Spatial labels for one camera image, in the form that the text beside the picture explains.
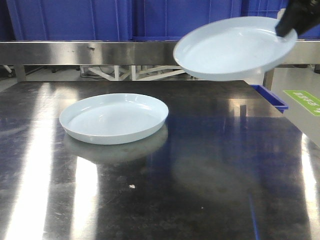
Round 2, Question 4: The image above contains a white metal frame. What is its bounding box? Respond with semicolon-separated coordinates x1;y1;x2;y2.
79;65;185;82

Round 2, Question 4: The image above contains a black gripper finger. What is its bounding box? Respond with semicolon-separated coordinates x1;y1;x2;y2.
275;0;320;37

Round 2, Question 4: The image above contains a light blue plate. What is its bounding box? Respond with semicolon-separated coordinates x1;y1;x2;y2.
59;93;169;145
173;16;298;81

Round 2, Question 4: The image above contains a steel shelf leg, left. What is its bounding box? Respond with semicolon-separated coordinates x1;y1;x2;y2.
14;64;27;83

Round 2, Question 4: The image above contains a blue plastic crate, left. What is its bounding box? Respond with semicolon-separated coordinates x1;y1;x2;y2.
6;0;132;42

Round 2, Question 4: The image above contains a green floor sign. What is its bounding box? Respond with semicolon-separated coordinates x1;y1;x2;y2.
283;90;320;117

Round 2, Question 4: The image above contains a stainless steel shelf rail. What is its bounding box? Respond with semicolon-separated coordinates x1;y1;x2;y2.
0;38;320;66

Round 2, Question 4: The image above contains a steel shelf leg, right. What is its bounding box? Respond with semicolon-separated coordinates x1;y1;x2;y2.
262;68;275;91

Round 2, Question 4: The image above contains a blue plastic crate,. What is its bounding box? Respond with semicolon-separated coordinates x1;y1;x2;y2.
6;0;132;42
241;0;289;19
131;0;242;41

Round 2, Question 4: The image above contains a blue plastic crate, middle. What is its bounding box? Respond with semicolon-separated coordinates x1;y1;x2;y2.
131;0;242;41

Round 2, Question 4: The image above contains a blue plastic crate, right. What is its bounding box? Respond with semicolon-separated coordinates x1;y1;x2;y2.
241;0;289;19

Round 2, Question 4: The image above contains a steel shelf leg,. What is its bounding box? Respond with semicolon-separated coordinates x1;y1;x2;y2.
14;64;27;83
262;68;275;91

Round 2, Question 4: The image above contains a blue bin beside table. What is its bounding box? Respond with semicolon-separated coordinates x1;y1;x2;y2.
250;84;289;114

